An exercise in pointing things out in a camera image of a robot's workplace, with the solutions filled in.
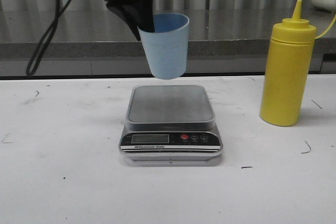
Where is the black cable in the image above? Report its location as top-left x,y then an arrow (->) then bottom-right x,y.
25,0 -> 80,77

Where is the light blue plastic cup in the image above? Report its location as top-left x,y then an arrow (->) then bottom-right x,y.
139,13 -> 190,80

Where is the yellow squeeze bottle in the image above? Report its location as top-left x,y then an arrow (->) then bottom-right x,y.
259,0 -> 328,126

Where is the silver digital kitchen scale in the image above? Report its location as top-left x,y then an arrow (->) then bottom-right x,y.
119,85 -> 223,166

